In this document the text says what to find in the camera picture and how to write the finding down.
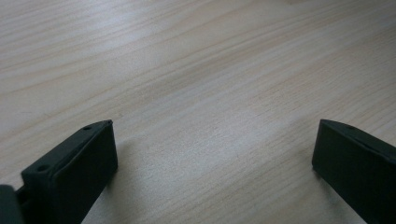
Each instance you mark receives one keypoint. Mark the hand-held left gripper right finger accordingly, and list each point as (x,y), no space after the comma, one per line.
(358,168)

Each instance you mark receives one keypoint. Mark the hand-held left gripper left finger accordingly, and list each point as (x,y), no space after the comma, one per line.
(74,174)

